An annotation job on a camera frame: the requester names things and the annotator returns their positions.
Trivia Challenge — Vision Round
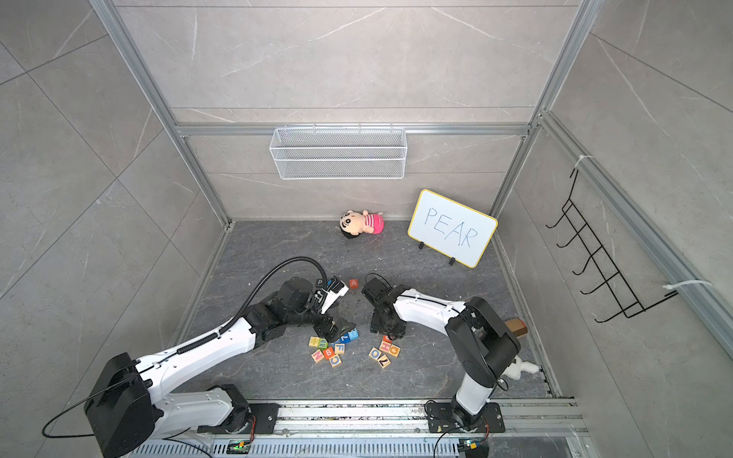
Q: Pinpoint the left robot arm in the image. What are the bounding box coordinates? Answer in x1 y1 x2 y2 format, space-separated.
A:
78 256 355 457

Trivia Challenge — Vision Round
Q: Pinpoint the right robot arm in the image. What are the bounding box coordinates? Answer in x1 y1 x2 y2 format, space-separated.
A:
362 276 538 431

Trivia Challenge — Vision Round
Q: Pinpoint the wooden N block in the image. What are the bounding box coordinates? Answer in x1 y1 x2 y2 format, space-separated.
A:
311 350 325 363

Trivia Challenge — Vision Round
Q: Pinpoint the wooden 7 block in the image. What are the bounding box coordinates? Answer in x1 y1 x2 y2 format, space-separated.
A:
377 355 391 368

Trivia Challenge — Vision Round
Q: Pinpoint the plush doll pink shirt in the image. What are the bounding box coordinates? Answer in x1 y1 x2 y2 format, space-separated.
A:
338 210 386 239

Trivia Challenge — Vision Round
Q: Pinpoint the white plush toy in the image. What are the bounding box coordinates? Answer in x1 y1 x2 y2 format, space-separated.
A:
502 356 540 381

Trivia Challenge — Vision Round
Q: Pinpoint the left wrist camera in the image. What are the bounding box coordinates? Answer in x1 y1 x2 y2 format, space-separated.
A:
316 277 349 315

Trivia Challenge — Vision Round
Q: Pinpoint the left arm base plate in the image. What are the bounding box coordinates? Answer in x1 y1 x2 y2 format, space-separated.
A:
197 403 280 435

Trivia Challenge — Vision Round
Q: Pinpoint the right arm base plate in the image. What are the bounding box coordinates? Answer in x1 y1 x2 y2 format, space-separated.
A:
424 400 506 433

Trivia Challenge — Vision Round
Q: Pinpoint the whiteboard with yellow frame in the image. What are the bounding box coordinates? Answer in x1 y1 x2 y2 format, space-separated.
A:
408 189 498 268

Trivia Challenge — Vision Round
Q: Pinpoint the white wire mesh basket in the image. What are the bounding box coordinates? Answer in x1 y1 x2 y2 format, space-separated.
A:
269 127 408 181

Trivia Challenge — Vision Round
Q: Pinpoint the aluminium rail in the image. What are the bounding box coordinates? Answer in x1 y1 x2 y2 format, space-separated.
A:
249 398 589 439

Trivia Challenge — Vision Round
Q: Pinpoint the black wire hook rack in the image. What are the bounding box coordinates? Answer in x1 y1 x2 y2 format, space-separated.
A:
545 170 679 324

